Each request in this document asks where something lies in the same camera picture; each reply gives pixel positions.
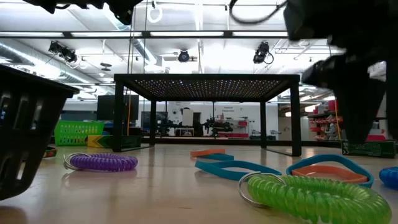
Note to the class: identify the green plastic basket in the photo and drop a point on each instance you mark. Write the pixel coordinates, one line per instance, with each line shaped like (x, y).
(77, 132)

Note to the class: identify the black overhead frame bar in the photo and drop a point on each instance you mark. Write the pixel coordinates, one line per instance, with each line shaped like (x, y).
(186, 34)

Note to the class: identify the white shelf with red bins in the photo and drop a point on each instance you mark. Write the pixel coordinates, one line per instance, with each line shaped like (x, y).
(233, 134)

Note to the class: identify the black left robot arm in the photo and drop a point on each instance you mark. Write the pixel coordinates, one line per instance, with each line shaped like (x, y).
(121, 9)

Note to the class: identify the orange silicone wristband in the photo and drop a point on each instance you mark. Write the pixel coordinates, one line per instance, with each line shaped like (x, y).
(329, 175)
(206, 152)

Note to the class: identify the black perforated metal riser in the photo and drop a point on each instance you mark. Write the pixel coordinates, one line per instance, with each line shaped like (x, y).
(205, 77)

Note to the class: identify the green coil wristband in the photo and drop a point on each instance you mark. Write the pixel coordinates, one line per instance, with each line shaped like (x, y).
(317, 196)

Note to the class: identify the small yellow crayon box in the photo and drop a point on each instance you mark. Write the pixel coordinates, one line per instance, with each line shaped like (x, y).
(50, 152)

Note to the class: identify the black background monitor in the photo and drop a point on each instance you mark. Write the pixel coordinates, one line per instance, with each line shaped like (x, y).
(105, 107)

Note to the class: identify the black storage shelf rack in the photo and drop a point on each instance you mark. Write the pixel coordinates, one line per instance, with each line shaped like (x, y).
(323, 115)

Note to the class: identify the black metal table frame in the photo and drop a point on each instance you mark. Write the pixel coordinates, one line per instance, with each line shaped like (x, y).
(217, 141)

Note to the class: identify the black ceiling camera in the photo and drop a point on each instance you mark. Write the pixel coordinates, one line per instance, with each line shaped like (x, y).
(183, 56)
(261, 53)
(62, 51)

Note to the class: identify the black plastic basket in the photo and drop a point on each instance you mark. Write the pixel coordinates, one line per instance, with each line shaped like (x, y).
(25, 130)

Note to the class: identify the black ceiling disc fixture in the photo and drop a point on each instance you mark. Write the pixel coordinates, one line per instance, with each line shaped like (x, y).
(105, 65)

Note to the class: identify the blue coil wristband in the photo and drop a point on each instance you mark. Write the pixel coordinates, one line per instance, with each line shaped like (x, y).
(390, 177)

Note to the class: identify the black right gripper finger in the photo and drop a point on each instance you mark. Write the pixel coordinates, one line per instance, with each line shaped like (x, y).
(393, 99)
(357, 102)

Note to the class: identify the purple coil wristband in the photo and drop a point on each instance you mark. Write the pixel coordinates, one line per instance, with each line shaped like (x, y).
(102, 161)

